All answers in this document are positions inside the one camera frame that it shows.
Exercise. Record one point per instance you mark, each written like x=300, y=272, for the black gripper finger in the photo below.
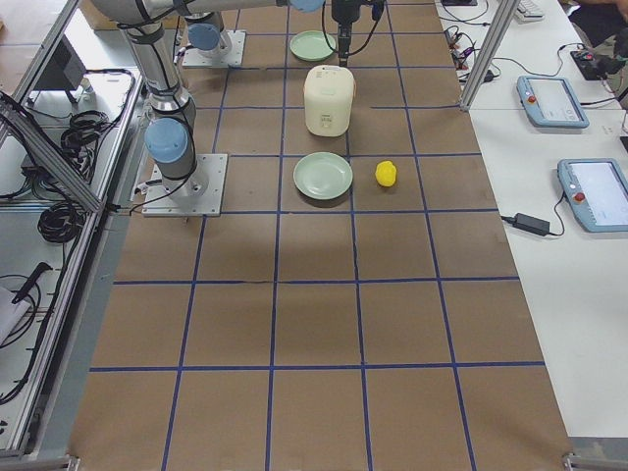
x=344, y=41

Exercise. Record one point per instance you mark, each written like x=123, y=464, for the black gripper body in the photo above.
x=344, y=11

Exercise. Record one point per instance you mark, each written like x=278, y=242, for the cream white rice cooker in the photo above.
x=328, y=94

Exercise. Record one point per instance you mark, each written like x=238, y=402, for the green plate far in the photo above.
x=312, y=46

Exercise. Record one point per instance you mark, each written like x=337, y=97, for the green plate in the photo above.
x=322, y=175
x=312, y=46

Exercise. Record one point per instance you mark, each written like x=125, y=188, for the green plate near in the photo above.
x=322, y=175

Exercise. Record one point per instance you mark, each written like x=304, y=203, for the yellow toy lemon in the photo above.
x=385, y=173

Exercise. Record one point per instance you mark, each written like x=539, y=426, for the white keyboard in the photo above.
x=527, y=11

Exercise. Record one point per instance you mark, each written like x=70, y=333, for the teach pendant far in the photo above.
x=551, y=103

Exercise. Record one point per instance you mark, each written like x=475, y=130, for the teach pendant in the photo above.
x=596, y=191
x=551, y=103

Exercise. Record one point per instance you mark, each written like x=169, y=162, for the small black electronics board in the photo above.
x=588, y=65

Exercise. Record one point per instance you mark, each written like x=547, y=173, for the black power adapter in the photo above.
x=531, y=224

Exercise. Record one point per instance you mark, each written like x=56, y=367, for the black monitor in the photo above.
x=63, y=72

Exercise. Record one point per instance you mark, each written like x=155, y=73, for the teach pendant near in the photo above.
x=596, y=191

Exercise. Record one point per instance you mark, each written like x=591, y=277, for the brown paper table mat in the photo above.
x=385, y=329

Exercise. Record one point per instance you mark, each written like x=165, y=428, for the aluminium frame post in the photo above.
x=498, y=27

